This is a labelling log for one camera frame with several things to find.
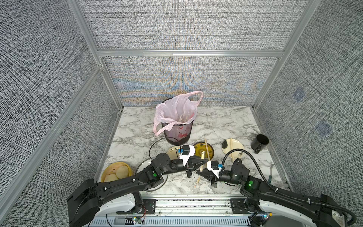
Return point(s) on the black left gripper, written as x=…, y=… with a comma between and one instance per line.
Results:
x=189, y=166

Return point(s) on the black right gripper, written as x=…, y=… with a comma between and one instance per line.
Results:
x=209, y=175

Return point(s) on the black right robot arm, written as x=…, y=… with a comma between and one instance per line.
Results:
x=266, y=198

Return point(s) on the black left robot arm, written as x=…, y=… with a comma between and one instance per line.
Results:
x=89, y=197

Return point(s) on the wrapped chopsticks pile on table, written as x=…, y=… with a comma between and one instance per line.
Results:
x=196, y=184

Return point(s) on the yellow patterned black plate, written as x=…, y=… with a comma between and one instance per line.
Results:
x=200, y=147

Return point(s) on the cream small plate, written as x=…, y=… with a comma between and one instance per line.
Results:
x=173, y=152

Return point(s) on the black mesh trash bin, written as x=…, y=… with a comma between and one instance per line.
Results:
x=179, y=134

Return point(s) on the pink plastic trash bag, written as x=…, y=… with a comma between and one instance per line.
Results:
x=181, y=109

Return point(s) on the black mug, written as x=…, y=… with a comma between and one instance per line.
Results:
x=259, y=143

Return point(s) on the steamed bun upper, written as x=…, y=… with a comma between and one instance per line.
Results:
x=123, y=172

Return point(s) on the steamed bun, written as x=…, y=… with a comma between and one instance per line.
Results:
x=110, y=178
x=123, y=172

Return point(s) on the yellow steamer basket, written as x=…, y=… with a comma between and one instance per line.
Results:
x=112, y=169

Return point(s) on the steamed bun lower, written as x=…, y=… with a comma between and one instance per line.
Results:
x=110, y=178

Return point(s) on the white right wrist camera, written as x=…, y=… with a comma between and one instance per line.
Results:
x=216, y=168

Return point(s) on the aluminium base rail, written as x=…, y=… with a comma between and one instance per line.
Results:
x=219, y=211

